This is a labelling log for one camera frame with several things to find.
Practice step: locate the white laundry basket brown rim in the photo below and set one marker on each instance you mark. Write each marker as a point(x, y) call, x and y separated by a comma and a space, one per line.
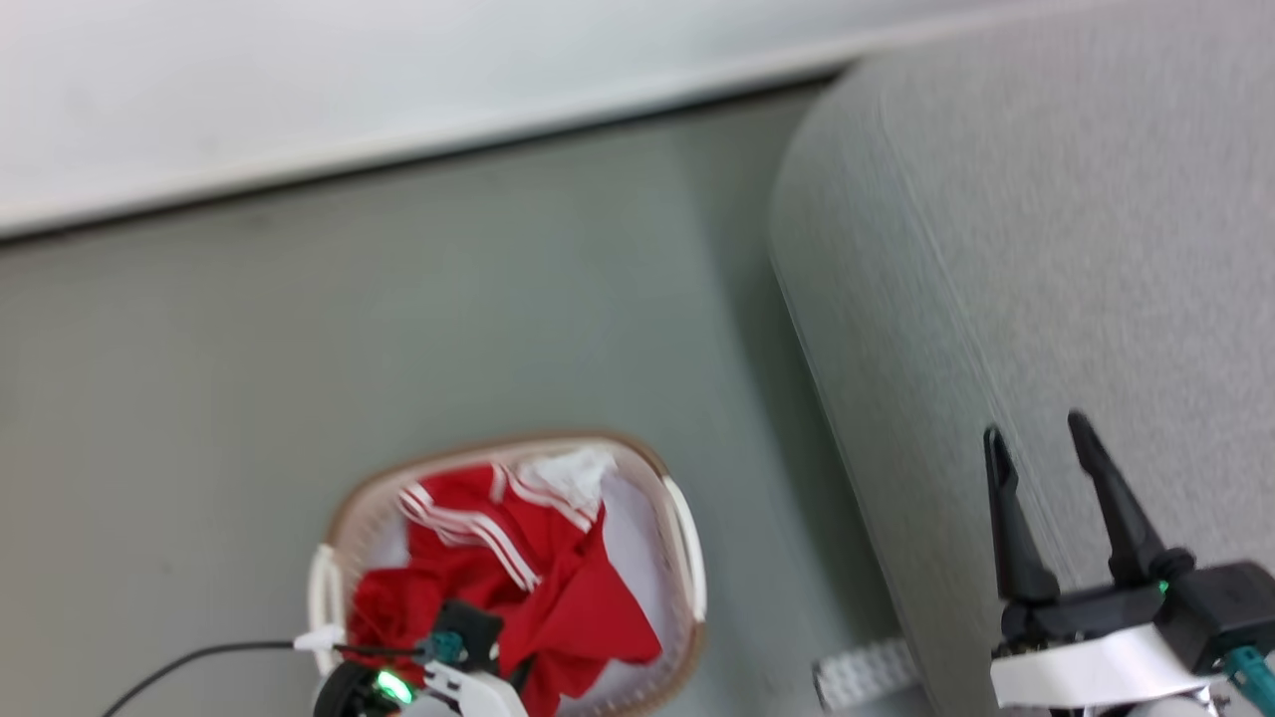
point(688, 538)

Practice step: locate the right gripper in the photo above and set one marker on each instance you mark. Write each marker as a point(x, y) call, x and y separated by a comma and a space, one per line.
point(1086, 662)

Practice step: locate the grey fabric sofa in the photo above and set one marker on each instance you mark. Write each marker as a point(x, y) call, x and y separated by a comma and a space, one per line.
point(1046, 249)

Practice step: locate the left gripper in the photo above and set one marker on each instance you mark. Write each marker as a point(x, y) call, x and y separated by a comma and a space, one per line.
point(468, 637)

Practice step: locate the white ribbed block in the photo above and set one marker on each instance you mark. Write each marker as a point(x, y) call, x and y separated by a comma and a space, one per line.
point(865, 673)

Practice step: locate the red garment white stripes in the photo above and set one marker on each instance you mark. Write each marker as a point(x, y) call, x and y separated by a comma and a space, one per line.
point(588, 607)

